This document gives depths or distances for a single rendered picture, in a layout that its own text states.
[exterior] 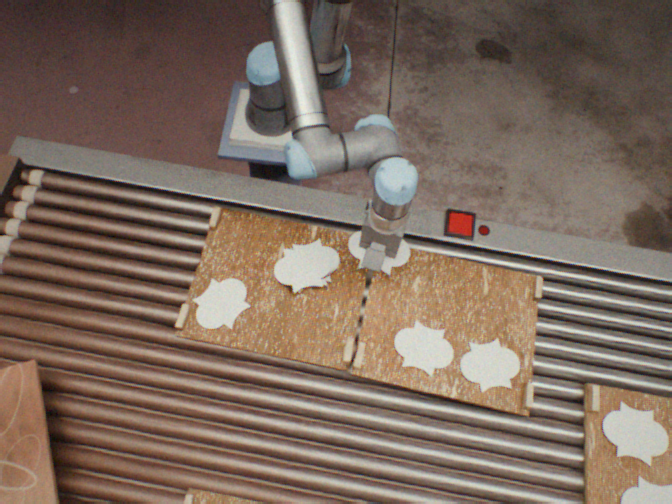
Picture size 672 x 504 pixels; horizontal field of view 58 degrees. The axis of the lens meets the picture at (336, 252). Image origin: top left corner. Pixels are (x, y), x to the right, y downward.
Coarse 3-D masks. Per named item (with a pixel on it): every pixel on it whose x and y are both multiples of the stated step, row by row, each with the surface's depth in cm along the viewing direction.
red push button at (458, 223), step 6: (450, 216) 159; (456, 216) 159; (462, 216) 159; (468, 216) 159; (450, 222) 158; (456, 222) 158; (462, 222) 158; (468, 222) 158; (450, 228) 157; (456, 228) 157; (462, 228) 157; (468, 228) 157; (468, 234) 157
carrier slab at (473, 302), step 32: (416, 256) 152; (448, 256) 153; (384, 288) 148; (416, 288) 148; (448, 288) 149; (480, 288) 149; (512, 288) 150; (384, 320) 145; (448, 320) 145; (480, 320) 146; (512, 320) 146; (384, 352) 141; (416, 384) 138; (448, 384) 139; (512, 384) 139
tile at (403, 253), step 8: (360, 232) 138; (352, 240) 137; (352, 248) 136; (360, 248) 136; (400, 248) 137; (408, 248) 137; (360, 256) 135; (400, 256) 136; (408, 256) 136; (360, 264) 134; (384, 264) 135; (392, 264) 135; (400, 264) 135; (384, 272) 134
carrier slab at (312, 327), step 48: (240, 240) 152; (288, 240) 152; (336, 240) 153; (192, 288) 146; (288, 288) 147; (336, 288) 147; (192, 336) 141; (240, 336) 141; (288, 336) 142; (336, 336) 142
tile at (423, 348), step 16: (416, 320) 144; (400, 336) 142; (416, 336) 142; (432, 336) 142; (400, 352) 140; (416, 352) 140; (432, 352) 141; (448, 352) 141; (416, 368) 140; (432, 368) 139
